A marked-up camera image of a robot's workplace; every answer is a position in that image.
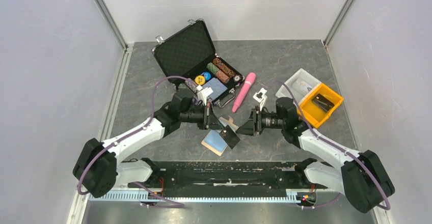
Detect pink cylindrical device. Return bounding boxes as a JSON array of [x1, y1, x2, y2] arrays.
[[231, 72, 256, 113]]

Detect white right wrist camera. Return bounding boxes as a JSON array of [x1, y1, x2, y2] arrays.
[[253, 88, 267, 111]]

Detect white card in white bin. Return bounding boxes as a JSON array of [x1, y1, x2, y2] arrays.
[[292, 78, 313, 96]]

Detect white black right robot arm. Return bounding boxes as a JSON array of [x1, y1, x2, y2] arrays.
[[236, 97, 395, 213]]

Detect white plastic bin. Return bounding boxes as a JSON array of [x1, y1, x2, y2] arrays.
[[284, 68, 322, 105]]

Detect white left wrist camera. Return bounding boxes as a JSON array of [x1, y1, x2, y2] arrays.
[[196, 85, 213, 106]]

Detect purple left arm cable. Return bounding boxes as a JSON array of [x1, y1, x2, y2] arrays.
[[76, 75, 200, 209]]

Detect black poker chip case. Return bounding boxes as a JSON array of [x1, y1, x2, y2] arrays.
[[152, 18, 245, 108]]

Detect blue playing card deck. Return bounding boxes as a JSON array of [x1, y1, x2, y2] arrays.
[[202, 80, 227, 101]]

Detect yellow plastic bin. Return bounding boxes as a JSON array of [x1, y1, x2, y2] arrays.
[[298, 83, 344, 128]]

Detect green red chip stack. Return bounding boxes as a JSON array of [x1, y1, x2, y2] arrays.
[[206, 63, 230, 83]]

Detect white slotted cable duct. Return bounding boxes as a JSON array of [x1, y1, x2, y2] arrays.
[[89, 190, 301, 204]]

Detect loose black white chips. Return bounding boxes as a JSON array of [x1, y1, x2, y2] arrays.
[[233, 74, 244, 82]]

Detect green purple chip stack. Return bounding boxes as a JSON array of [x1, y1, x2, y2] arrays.
[[178, 83, 189, 90]]

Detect beige leather card holder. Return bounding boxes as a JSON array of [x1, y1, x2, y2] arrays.
[[201, 116, 239, 156]]

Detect blue dealer button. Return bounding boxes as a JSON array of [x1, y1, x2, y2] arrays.
[[201, 72, 212, 81]]

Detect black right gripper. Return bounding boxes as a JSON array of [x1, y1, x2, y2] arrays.
[[235, 106, 285, 137]]

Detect blue orange chip stack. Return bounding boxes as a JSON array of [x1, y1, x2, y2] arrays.
[[184, 78, 202, 94]]

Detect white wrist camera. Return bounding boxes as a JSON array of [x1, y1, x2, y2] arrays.
[[253, 88, 267, 111], [196, 85, 213, 106]]

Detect black card in yellow bin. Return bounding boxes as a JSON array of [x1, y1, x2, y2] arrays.
[[312, 94, 334, 113]]

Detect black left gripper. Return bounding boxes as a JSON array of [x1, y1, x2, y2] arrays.
[[179, 102, 225, 131]]

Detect orange black chip stack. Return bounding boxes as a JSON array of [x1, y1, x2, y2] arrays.
[[212, 58, 235, 78]]

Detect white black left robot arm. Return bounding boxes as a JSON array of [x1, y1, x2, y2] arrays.
[[72, 92, 225, 198]]

